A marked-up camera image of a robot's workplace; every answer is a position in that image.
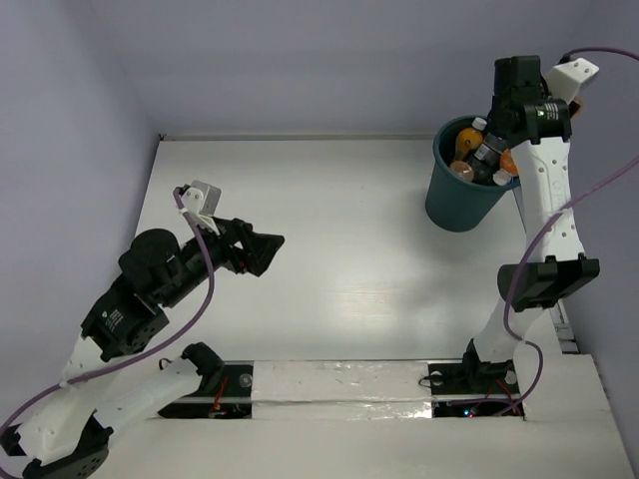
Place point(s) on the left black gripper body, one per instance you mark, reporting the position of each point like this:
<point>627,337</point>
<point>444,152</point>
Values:
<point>239,246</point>

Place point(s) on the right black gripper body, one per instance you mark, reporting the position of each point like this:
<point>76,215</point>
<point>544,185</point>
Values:
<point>492,119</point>

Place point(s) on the tall orange blue-label bottle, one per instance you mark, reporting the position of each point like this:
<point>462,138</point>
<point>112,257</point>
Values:
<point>469,139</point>

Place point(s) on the clear orange-label bottle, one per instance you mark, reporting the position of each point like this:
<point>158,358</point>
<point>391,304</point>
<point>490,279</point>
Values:
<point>507,164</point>

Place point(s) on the small clear dark-label bottle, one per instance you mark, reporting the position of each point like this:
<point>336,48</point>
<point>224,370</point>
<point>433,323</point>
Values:
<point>485,160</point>

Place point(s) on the crushed clear plastic bottle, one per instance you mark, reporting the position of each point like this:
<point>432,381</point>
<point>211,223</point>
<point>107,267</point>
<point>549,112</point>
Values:
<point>502,178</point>

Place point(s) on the small orange juice bottle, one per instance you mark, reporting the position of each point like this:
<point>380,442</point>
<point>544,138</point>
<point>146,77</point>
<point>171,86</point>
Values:
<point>462,169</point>

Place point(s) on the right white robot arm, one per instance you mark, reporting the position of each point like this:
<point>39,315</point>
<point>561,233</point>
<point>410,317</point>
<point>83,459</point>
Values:
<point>554,264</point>

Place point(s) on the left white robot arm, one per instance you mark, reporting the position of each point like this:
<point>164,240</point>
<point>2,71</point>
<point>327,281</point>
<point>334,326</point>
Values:
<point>66,431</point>

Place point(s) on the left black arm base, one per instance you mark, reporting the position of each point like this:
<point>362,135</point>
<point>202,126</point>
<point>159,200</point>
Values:
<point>232,399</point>

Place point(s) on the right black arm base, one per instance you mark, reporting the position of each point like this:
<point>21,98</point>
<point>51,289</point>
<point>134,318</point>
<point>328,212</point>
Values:
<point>470,387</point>

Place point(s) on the dark teal plastic bin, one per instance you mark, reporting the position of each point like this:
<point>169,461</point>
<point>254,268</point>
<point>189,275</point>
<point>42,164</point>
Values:
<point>454,204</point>

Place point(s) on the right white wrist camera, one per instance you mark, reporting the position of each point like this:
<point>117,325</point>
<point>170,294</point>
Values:
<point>566,80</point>

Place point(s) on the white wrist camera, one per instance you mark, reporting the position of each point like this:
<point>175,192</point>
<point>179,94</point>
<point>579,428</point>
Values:
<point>196,203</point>
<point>566,80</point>

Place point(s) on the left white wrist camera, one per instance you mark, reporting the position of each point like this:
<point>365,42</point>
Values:
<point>196,203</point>

